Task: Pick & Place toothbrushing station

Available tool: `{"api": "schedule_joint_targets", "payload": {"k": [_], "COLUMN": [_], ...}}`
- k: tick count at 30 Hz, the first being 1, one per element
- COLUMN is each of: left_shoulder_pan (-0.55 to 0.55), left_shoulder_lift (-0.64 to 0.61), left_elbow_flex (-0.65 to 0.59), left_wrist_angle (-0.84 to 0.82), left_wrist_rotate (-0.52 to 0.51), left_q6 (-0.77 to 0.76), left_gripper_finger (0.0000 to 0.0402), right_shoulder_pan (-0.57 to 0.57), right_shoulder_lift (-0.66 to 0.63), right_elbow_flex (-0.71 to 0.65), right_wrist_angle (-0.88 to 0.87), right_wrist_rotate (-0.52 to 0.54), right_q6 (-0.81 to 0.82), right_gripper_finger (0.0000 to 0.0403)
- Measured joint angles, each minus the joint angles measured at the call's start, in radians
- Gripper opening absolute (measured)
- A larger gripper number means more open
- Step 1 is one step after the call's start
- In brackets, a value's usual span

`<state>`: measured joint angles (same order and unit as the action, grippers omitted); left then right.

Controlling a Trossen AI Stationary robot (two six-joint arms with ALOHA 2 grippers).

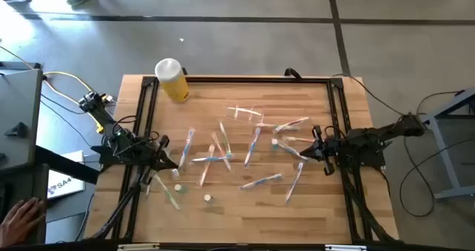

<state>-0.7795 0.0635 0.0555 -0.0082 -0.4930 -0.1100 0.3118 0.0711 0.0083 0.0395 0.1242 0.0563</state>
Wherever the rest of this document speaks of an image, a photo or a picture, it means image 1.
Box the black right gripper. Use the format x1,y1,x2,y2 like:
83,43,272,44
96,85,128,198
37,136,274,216
299,125,346,177

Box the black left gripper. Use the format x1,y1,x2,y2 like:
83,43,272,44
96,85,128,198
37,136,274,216
147,134,180,171

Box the orange toothbrush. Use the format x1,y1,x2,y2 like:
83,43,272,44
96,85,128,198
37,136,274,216
198,143,217,188
282,134,315,144

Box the red toothbrush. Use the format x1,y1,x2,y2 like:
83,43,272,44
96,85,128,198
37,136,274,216
210,131,233,172

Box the green toothbrush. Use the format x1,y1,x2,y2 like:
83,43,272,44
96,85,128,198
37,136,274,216
153,173,182,211
255,121,285,130
217,120,234,159

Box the clear acrylic organizer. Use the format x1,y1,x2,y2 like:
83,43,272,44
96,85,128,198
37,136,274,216
225,105,265,125

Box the pale toothbrush in clear wrapper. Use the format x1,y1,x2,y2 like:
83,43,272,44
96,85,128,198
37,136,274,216
145,169,157,198

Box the yellow canister with white lid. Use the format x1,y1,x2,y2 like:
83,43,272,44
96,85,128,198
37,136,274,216
154,57,190,103

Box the black beam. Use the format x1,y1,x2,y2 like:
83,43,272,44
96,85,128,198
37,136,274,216
35,146,101,185

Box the white printed box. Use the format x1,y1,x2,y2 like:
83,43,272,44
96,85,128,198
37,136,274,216
47,149,87,200

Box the dark desk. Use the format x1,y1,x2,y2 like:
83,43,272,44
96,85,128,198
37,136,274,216
0,163,50,244

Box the person's hand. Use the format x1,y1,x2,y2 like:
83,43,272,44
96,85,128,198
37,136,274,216
0,197,48,248

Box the grey metal case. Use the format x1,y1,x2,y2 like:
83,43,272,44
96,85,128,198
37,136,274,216
0,61,44,174

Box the black cable stub loop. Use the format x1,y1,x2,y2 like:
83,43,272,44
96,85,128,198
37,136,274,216
284,67,304,79

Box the black cable to right arm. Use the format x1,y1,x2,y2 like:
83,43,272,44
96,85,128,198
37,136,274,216
332,72,407,117

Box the white end bracket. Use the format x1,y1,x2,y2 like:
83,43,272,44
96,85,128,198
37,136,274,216
118,243,160,251
325,244,367,251

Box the black floor cable loop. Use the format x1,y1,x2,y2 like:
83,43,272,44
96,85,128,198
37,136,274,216
399,137,475,218

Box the thin black cable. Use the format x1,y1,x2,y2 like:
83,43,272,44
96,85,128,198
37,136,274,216
39,93,88,115
39,100,94,148
415,90,467,115

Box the grey metal table frame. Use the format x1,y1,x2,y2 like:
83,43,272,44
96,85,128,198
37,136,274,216
410,87,475,202

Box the small black bracket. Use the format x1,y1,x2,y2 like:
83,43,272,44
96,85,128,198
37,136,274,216
3,121,29,139

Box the thin yellow cable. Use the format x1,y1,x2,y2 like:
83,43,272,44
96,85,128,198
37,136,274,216
0,45,34,70

